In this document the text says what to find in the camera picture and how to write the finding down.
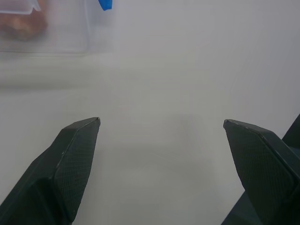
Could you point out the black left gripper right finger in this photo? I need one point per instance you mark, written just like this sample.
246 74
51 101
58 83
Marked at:
262 168

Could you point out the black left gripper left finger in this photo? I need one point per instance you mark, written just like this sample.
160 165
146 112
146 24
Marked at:
63 168

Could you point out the clear plastic container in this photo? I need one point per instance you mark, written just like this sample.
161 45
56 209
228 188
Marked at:
44 25

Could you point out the brown food piece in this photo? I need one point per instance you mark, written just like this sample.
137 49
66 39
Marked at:
22 27

